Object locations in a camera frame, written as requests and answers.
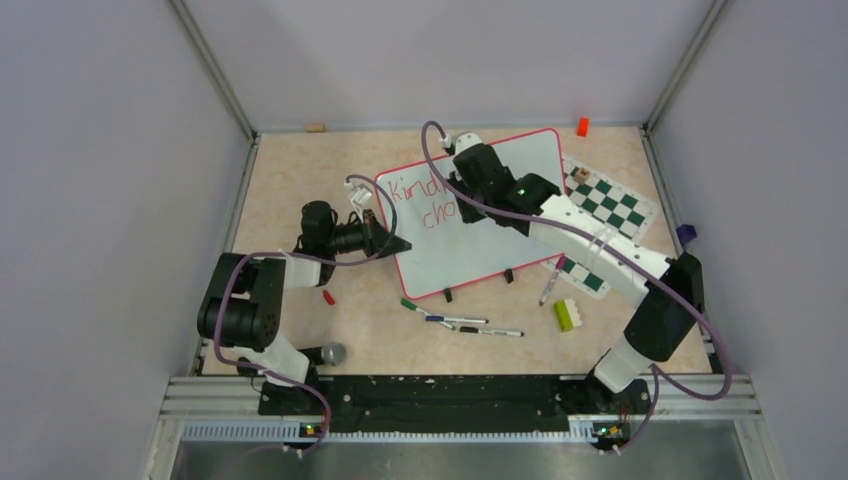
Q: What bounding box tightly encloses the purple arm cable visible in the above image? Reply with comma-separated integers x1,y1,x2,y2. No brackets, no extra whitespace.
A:
421,120,734,458
211,174,399,458

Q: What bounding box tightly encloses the cork piece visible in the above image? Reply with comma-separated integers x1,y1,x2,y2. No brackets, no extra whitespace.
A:
304,123,326,133

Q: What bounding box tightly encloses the lime green toy brick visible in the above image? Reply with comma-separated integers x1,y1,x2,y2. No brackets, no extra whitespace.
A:
553,299,583,333

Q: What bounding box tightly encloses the blue-capped marker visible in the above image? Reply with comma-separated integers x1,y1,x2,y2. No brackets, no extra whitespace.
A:
425,315,489,324

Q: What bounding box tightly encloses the black microphone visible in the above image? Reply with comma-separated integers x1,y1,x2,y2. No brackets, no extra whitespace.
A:
295,342,347,368

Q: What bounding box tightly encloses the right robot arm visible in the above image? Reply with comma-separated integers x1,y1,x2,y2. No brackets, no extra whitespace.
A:
444,134,703,412

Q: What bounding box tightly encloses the green white chessboard mat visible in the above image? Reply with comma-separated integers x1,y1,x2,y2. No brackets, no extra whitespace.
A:
550,156,661,300

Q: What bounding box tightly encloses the orange block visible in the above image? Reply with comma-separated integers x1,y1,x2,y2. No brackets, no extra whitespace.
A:
576,117,590,138

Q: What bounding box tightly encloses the pink-framed whiteboard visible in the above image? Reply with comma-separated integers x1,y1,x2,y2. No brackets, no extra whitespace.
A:
376,128,565,299

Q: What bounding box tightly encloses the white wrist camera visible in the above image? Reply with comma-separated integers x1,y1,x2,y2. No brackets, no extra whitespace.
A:
344,181,373,214
440,132,483,156

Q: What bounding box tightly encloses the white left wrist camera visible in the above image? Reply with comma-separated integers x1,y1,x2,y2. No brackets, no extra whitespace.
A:
344,181,373,214

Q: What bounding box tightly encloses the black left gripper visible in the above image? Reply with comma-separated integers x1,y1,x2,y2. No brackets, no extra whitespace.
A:
326,209,410,261

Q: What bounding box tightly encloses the purple-capped marker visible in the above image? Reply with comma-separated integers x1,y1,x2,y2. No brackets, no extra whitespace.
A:
538,256,567,306

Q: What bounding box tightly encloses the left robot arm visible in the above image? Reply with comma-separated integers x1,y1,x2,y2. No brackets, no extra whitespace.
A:
196,201,412,414

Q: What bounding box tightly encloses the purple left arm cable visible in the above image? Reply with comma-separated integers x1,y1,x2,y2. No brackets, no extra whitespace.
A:
211,174,399,458

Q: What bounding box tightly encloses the purple object at wall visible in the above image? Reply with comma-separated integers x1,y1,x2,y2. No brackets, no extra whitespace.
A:
676,224,698,246

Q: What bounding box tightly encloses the green-capped marker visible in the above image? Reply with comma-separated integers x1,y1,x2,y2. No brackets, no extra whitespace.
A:
400,298,457,331

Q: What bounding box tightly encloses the wooden chess piece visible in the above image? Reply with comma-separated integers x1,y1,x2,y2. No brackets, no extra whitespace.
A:
574,168,592,185

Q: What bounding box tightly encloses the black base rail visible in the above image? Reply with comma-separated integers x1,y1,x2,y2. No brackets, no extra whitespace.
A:
258,375,651,434

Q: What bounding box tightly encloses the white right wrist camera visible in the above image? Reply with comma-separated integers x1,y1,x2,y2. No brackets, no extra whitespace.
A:
440,132,483,156

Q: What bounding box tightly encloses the black-capped marker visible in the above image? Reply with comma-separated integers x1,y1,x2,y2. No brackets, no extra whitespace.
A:
459,326,524,338

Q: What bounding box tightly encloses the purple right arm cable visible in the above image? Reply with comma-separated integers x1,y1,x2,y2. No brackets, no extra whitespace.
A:
421,120,734,458

